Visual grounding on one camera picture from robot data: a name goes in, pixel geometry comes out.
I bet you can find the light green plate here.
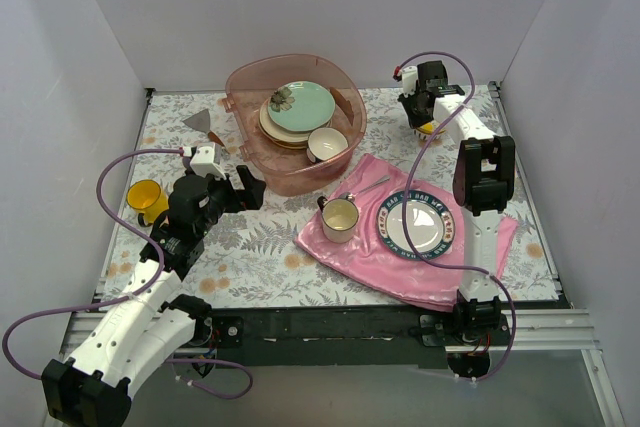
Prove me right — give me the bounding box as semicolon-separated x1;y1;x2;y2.
267;81;336;132

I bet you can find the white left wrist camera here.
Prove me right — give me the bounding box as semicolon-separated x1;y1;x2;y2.
182;143;224;179

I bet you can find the metal spatula wooden handle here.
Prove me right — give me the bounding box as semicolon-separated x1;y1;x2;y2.
183;109;225;147

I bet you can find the cream and yellow floral plate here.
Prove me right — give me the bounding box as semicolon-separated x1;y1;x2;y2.
263;135;307;150

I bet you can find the cream divided plate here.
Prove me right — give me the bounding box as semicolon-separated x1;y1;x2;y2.
258;106;333;148

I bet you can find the yellow enamel mug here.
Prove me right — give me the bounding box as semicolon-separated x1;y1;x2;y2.
126;179;169;227

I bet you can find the pink satin cloth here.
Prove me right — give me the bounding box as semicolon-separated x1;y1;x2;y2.
294;152;520;312

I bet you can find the silver spoon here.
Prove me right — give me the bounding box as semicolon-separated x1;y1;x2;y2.
339;175;390;201

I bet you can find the pink translucent plastic bin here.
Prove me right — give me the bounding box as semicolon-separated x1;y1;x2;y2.
223;54;367;197

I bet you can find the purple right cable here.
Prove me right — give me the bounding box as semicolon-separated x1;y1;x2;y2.
392;50;518;383

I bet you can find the green rimmed white plate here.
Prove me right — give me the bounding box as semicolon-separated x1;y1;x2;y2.
376;190;456;260

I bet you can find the yellow sun patterned bowl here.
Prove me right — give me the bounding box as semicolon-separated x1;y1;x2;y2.
413;121;446;140

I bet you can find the cream enamel mug black rim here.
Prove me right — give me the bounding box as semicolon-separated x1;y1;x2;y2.
317;196;360;244

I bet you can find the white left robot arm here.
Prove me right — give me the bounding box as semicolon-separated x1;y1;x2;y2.
41;165;266;426

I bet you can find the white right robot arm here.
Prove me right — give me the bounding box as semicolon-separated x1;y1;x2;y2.
394;61;515;345

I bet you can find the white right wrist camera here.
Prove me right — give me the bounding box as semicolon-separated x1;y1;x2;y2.
393;66;419;97

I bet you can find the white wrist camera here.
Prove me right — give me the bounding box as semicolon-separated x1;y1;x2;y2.
393;66;419;97
182;143;224;179

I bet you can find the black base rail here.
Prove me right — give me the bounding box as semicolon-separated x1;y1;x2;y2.
209;305;469;369

